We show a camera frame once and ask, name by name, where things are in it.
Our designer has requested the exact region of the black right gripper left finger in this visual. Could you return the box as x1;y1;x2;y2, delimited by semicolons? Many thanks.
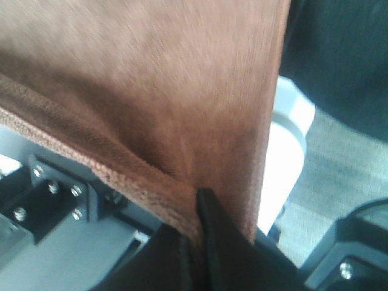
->
99;224;209;290

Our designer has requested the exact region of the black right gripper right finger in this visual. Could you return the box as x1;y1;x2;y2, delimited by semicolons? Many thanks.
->
196;188;300;290

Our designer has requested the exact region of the brown towel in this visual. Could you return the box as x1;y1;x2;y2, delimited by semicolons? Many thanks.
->
1;1;290;240

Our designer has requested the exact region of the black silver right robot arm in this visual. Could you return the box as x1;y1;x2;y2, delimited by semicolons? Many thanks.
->
96;189;387;290

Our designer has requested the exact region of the grey perforated plastic basket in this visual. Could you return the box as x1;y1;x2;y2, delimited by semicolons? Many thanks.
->
257;76;315;234

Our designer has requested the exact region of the black table mat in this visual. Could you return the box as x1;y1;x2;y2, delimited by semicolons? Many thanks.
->
279;1;387;141

